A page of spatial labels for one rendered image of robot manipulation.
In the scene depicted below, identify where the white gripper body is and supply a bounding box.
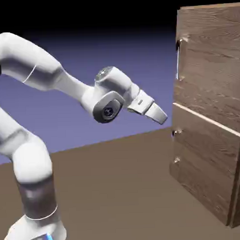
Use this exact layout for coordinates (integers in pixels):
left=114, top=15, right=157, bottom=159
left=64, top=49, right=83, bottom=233
left=144, top=102, right=168, bottom=126

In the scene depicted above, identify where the dark wood cabinet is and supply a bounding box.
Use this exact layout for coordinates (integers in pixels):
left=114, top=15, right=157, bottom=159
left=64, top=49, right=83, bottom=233
left=163, top=2, right=240, bottom=231

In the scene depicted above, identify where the tall wood cabinet door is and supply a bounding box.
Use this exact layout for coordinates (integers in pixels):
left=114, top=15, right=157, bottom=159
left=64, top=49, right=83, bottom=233
left=169, top=7, right=240, bottom=137

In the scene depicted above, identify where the short wood cabinet door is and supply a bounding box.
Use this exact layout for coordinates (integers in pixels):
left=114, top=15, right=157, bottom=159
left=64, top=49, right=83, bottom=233
left=166, top=101, right=240, bottom=228

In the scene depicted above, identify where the short silver door handle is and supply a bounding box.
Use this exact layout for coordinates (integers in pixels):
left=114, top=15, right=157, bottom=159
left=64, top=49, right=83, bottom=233
left=170, top=129, right=182, bottom=164

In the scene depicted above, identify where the long silver door handle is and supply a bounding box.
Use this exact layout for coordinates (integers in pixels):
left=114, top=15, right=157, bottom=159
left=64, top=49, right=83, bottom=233
left=174, top=38, right=185, bottom=81

